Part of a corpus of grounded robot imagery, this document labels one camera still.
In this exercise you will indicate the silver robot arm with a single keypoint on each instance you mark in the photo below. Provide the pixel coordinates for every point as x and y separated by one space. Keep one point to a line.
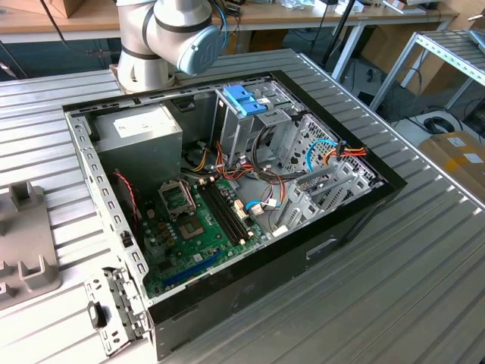
151 30

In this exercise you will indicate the grey metal disk bay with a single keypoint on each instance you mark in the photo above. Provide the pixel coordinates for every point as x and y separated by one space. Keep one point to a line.
299 204

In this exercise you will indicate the black RAM slot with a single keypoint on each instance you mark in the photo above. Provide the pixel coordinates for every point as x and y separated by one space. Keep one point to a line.
216 212
231 212
221 212
226 212

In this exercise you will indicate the grey metal drive cage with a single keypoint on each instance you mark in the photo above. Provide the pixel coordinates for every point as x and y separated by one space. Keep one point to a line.
235 132

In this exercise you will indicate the CPU socket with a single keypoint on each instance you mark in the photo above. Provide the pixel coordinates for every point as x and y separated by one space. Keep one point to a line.
191 229

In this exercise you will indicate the blue drive cage latch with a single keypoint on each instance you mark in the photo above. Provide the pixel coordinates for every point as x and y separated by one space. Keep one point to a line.
242 102

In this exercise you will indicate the black open PC case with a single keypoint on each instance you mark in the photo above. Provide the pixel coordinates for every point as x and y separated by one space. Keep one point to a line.
265 273

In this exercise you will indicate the perforated metal front cage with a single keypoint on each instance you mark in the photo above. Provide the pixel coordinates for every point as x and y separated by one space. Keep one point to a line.
322 129

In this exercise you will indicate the blue expansion slot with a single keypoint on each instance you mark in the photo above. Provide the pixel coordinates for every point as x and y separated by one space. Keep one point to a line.
193 267

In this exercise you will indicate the green motherboard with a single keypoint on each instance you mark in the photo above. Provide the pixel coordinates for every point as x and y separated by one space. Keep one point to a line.
182 261

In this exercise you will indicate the grey power supply unit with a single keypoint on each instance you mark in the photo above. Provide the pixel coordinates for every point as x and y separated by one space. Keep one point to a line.
144 151

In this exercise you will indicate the long wooden desk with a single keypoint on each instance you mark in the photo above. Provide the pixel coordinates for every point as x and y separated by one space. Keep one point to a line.
288 17

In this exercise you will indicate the black tripod pole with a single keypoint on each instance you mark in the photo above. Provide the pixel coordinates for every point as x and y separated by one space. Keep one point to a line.
343 22

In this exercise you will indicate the cardboard sheet under desk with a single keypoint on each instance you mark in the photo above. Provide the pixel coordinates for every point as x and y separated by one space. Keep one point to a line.
382 49

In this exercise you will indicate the large cardboard box with labels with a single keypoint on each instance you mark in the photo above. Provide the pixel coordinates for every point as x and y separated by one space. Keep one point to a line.
454 163

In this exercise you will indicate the grey parts rack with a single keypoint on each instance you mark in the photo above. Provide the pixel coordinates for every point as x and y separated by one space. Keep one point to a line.
22 235

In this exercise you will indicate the small brown cardboard box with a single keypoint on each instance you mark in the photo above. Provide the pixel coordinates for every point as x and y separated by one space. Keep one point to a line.
64 5

